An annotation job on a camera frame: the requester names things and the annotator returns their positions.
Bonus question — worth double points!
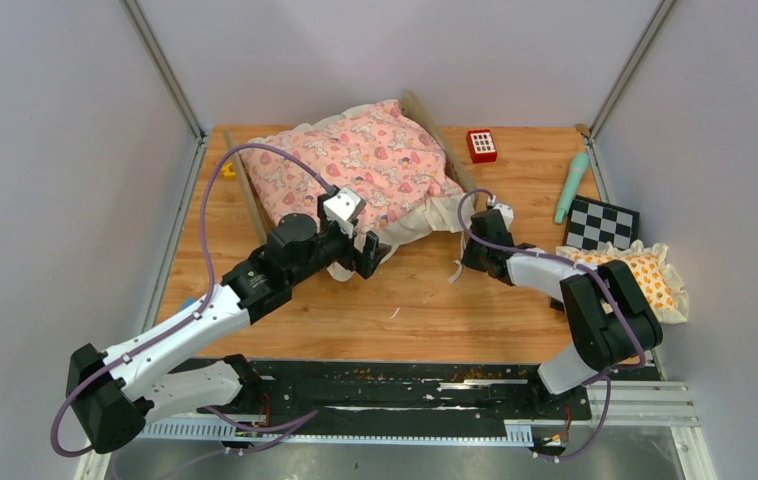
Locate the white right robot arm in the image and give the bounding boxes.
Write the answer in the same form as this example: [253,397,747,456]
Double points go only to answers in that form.
[462,208,663,418]

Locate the black and silver chessboard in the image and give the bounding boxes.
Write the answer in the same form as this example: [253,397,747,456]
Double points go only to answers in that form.
[555,195,640,251]

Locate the blue green grey block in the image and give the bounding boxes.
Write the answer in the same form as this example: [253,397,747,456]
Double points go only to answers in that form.
[180,298,198,311]

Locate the orange duck print pillow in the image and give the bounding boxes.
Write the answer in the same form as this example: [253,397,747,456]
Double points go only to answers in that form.
[556,240,689,324]

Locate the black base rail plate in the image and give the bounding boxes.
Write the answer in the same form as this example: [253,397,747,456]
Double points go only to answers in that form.
[217,360,592,439]

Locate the wooden striped pet bed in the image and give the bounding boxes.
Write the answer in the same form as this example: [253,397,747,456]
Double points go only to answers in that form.
[223,90,481,246]

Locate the mint green massager wand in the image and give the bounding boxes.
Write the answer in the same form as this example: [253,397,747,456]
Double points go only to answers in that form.
[554,152,590,224]

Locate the red white grid block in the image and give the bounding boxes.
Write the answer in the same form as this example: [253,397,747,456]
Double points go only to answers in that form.
[466,129,498,164]

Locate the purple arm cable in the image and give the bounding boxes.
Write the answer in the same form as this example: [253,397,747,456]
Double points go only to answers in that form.
[49,143,337,460]
[456,189,649,463]

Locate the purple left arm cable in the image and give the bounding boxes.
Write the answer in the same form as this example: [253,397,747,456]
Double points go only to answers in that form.
[49,143,337,460]

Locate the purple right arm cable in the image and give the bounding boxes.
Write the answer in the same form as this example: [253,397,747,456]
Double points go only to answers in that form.
[456,189,649,463]

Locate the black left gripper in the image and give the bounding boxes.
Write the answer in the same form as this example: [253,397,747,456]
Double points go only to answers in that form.
[288,196,392,287]

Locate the yellow triangle toy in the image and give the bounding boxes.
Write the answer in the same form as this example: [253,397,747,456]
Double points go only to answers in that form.
[221,162,236,178]

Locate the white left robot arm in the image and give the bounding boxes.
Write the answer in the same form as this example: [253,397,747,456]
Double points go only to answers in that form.
[62,214,391,454]

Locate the pink unicorn drawstring bag blanket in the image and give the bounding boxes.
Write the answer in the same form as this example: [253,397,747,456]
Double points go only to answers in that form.
[238,99,480,284]

